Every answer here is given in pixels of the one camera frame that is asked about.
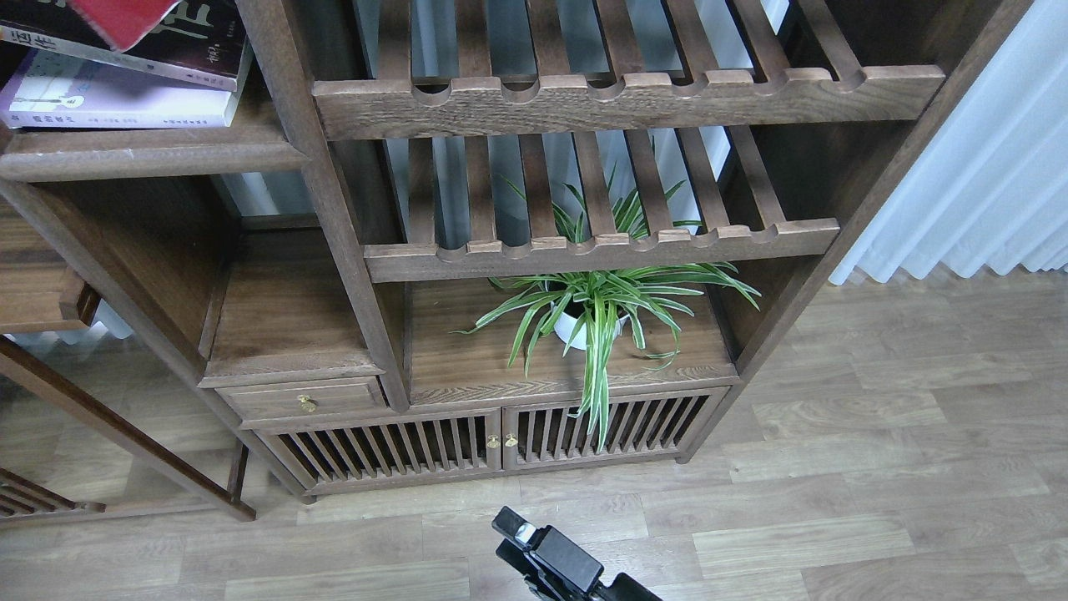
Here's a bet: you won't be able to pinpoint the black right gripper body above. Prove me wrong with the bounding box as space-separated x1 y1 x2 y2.
524 572 662 600

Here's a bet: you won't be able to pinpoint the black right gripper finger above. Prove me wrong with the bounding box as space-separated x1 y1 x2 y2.
492 506 604 590
496 541 535 584

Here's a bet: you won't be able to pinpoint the maroon book white characters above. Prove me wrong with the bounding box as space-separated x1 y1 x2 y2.
1 1 253 91

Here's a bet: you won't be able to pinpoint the red paperback book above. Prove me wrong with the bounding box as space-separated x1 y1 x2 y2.
69 0 179 51

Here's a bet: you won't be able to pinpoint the pale lavender paperback book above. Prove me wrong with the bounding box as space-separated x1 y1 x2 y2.
1 49 250 129

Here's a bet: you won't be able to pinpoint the white plant pot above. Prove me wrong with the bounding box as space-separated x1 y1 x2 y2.
553 303 587 351

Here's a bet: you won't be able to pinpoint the spider plant green leaves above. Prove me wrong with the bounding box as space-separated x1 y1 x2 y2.
456 163 761 452

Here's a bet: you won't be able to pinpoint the brass drawer knob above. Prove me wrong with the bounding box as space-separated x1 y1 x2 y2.
298 393 318 413

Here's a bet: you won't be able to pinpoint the dark wooden bookshelf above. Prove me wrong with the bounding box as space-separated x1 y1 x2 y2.
3 1 1031 501

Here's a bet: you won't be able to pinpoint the white sheer curtain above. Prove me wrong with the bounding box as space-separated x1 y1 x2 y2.
830 1 1067 285

